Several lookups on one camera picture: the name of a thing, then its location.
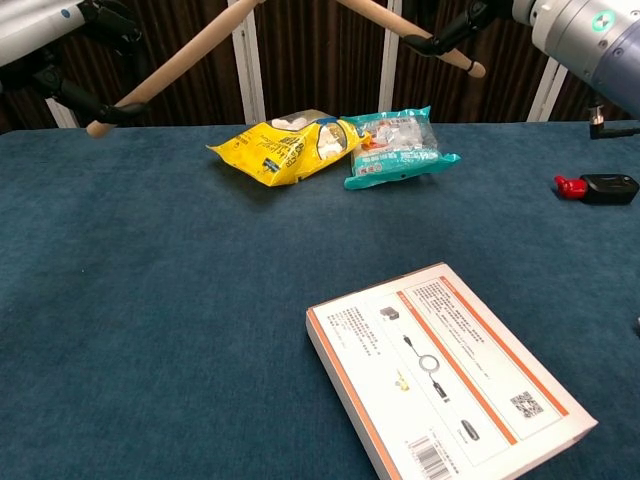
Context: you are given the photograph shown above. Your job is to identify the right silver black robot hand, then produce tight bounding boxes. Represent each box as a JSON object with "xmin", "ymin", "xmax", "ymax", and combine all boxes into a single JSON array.
[{"xmin": 402, "ymin": 0, "xmax": 516, "ymax": 59}]

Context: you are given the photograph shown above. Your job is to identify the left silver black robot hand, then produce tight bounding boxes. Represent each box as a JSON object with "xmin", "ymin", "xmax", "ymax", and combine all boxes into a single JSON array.
[{"xmin": 0, "ymin": 0, "xmax": 150, "ymax": 126}]

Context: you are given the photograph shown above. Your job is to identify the wooden drumstick with black ring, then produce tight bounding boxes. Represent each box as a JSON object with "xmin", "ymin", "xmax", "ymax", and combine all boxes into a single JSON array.
[{"xmin": 335, "ymin": 0, "xmax": 487, "ymax": 79}]

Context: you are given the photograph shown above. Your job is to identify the plain wooden drumstick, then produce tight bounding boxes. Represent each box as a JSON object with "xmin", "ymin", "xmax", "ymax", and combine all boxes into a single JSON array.
[{"xmin": 85, "ymin": 0, "xmax": 266, "ymax": 140}]

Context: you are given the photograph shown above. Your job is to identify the dark brown curtain panel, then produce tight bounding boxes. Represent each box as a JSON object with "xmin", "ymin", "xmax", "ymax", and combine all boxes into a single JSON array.
[
  {"xmin": 252, "ymin": 0, "xmax": 390, "ymax": 126},
  {"xmin": 549, "ymin": 69, "xmax": 640, "ymax": 122},
  {"xmin": 392, "ymin": 0, "xmax": 556, "ymax": 124},
  {"xmin": 0, "ymin": 84, "xmax": 57, "ymax": 135},
  {"xmin": 64, "ymin": 0, "xmax": 246, "ymax": 129}
]

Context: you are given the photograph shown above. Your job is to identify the teal snack bag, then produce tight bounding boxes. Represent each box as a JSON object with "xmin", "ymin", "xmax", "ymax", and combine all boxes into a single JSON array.
[{"xmin": 339, "ymin": 105, "xmax": 462, "ymax": 191}]

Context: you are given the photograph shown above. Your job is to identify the yellow snack bag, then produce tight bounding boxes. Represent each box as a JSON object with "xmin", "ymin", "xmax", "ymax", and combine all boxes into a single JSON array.
[{"xmin": 206, "ymin": 108, "xmax": 364, "ymax": 188}]

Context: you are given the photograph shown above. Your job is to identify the black bottle with red cap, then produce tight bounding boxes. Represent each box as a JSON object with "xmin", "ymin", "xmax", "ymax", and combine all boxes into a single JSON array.
[{"xmin": 553, "ymin": 173, "xmax": 640, "ymax": 206}]

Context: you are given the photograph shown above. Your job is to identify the blue felt table cover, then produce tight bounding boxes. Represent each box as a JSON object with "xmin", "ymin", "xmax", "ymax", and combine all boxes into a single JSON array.
[{"xmin": 0, "ymin": 119, "xmax": 640, "ymax": 480}]

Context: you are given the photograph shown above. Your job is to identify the white product box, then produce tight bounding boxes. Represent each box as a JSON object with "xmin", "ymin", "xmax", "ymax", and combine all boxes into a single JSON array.
[{"xmin": 305, "ymin": 261, "xmax": 599, "ymax": 480}]

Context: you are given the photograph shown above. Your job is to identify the white screen frame post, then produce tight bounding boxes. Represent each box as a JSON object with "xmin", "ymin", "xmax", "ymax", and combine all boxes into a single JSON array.
[
  {"xmin": 43, "ymin": 94, "xmax": 80, "ymax": 129},
  {"xmin": 227, "ymin": 0, "xmax": 267, "ymax": 125},
  {"xmin": 378, "ymin": 0, "xmax": 404, "ymax": 124},
  {"xmin": 526, "ymin": 54, "xmax": 571, "ymax": 123}
]

